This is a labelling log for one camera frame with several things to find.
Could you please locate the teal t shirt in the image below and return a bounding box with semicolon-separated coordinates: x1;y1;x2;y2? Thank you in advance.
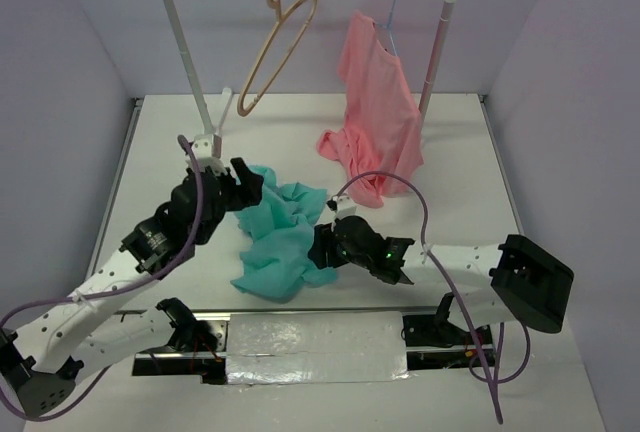
231;165;338;303

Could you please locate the tan wooden hanger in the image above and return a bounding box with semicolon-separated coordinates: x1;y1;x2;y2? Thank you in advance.
236;0;318;117

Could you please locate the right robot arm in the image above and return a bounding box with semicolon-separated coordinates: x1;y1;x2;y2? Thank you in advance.
308;215;574;343

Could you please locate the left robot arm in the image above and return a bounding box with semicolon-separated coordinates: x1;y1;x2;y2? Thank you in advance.
1;158;264;422

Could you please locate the pink t shirt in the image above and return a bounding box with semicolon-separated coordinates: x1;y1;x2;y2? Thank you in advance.
316;11;423;208

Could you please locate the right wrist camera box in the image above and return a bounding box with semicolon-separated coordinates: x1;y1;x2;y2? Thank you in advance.
326;194;357;220

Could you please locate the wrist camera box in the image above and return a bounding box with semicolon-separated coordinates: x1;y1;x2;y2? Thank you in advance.
326;194;357;220
192;134;225;175

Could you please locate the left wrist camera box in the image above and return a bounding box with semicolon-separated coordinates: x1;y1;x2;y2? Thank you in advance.
192;134;225;175

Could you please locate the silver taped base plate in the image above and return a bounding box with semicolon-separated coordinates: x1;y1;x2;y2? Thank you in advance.
132;307;501;387

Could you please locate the blue wire hanger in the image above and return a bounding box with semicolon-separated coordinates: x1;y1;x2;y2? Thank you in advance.
375;0;398;57

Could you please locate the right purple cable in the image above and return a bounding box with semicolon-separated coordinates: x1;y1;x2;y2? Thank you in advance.
333;170;532;426

